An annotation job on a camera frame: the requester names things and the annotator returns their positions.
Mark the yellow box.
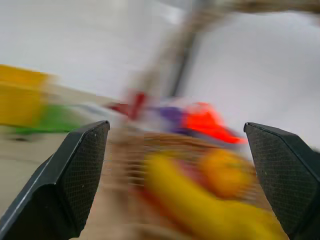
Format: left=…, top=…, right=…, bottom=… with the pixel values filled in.
left=0, top=64, right=52, bottom=126

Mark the wicker basket with handle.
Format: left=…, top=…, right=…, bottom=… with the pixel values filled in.
left=82, top=0, right=320, bottom=240

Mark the red fruit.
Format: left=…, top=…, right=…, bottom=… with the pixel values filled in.
left=107, top=92, right=148, bottom=121

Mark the purple eggplant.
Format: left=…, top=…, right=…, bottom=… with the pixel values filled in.
left=156, top=106, right=196, bottom=136

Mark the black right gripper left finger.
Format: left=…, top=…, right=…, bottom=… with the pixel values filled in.
left=0, top=120, right=111, bottom=240

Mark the red-orange carrot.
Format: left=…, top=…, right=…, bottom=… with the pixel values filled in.
left=183, top=101, right=247, bottom=145

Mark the orange fruit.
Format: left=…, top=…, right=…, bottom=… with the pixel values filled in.
left=198, top=149, right=255, bottom=200

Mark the green object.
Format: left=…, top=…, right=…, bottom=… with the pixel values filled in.
left=14, top=104, right=83, bottom=135

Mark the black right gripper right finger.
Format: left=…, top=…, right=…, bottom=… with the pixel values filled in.
left=243, top=122, right=320, bottom=240

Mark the yellow banana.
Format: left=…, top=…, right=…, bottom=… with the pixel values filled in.
left=143, top=152, right=288, bottom=240

